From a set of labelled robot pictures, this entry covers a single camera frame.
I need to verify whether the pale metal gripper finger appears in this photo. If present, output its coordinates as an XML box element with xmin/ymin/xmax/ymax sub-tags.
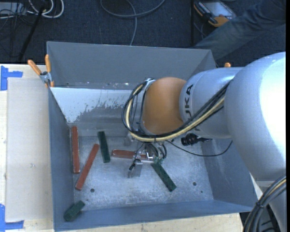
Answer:
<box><xmin>127</xmin><ymin>159</ymin><xmax>144</xmax><ymax>179</ymax></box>
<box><xmin>124</xmin><ymin>132</ymin><xmax>135</xmax><ymax>147</ymax></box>

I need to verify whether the red-brown flat block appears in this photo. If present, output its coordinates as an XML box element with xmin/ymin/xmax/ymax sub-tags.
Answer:
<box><xmin>74</xmin><ymin>143</ymin><xmax>100</xmax><ymax>191</ymax></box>
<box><xmin>111</xmin><ymin>149</ymin><xmax>148</xmax><ymax>160</ymax></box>
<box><xmin>70</xmin><ymin>126</ymin><xmax>81</xmax><ymax>174</ymax></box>

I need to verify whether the grey metal bin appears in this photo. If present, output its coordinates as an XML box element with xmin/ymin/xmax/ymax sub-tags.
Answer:
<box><xmin>46</xmin><ymin>41</ymin><xmax>259</xmax><ymax>232</ymax></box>

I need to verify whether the dark green flat block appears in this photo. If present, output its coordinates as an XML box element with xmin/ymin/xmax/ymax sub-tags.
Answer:
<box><xmin>150</xmin><ymin>161</ymin><xmax>178</xmax><ymax>192</ymax></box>
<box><xmin>63</xmin><ymin>200</ymin><xmax>86</xmax><ymax>222</ymax></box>
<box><xmin>97</xmin><ymin>130</ymin><xmax>111</xmax><ymax>164</ymax></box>

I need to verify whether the pale flat board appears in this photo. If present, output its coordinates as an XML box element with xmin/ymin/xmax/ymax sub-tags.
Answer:
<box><xmin>4</xmin><ymin>77</ymin><xmax>54</xmax><ymax>223</ymax></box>

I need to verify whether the person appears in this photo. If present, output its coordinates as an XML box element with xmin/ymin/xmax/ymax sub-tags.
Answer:
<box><xmin>190</xmin><ymin>0</ymin><xmax>287</xmax><ymax>60</ymax></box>

